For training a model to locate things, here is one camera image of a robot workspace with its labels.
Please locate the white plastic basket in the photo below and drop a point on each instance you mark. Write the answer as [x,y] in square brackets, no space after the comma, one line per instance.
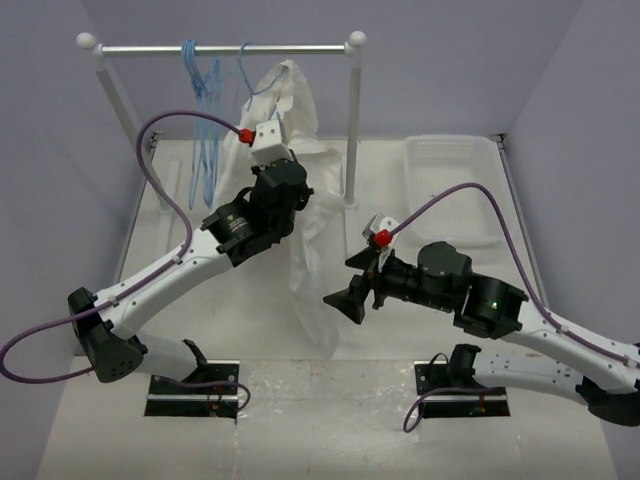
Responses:
[435,163]

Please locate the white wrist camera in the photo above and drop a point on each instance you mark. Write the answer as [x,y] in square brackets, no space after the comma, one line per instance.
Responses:
[270,143]
[379,235]

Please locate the white skirt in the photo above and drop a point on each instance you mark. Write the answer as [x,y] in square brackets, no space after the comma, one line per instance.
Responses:
[307,268]

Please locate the blue empty hangers bunch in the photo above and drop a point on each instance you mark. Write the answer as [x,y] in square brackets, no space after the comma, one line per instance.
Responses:
[206,88]

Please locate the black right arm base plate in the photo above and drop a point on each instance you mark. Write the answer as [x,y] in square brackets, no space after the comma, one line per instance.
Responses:
[449,403]

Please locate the blue wire hanger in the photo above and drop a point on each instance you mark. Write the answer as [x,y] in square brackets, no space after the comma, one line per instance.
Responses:
[245,70]

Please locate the white clothes rack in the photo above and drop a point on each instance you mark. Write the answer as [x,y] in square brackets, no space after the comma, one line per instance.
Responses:
[353,48]

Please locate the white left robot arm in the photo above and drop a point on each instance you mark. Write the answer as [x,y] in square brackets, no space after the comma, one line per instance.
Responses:
[111,332]

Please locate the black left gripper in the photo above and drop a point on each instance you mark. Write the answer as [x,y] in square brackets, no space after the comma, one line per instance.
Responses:
[308,191]

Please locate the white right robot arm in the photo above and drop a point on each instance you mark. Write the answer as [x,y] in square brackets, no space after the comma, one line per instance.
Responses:
[569,362]

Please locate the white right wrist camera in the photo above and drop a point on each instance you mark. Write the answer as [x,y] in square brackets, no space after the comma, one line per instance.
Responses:
[379,235]

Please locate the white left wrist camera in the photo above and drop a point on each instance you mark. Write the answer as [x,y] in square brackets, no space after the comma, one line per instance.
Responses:
[270,143]

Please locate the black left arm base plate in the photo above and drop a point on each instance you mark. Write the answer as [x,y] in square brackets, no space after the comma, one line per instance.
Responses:
[218,399]

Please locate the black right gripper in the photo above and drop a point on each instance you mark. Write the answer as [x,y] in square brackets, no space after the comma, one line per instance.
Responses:
[350,299]

